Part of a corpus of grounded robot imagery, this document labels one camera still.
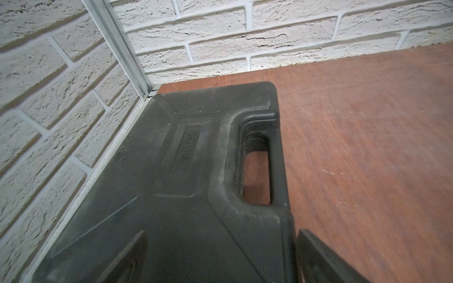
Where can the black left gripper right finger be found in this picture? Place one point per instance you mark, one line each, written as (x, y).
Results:
(320, 264)

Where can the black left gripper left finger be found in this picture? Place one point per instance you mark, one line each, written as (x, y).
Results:
(128, 266)

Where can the black plastic tool case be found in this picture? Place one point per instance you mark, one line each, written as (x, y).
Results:
(202, 173)

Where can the aluminium corner post left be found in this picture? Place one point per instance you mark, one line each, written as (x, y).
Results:
(107, 22)

